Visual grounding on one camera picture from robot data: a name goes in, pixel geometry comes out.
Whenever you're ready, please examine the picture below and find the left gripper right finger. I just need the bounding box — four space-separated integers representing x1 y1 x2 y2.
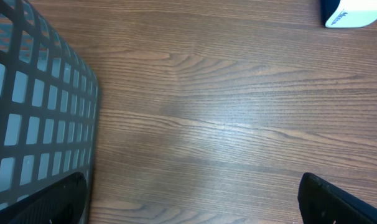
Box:
297 172 377 224

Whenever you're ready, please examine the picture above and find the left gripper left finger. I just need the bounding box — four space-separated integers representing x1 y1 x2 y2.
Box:
0 172 88 224

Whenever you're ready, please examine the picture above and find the white barcode scanner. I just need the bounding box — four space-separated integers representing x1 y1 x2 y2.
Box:
320 0 377 29

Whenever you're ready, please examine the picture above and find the grey plastic basket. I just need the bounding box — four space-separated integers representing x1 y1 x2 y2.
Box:
0 0 101 210

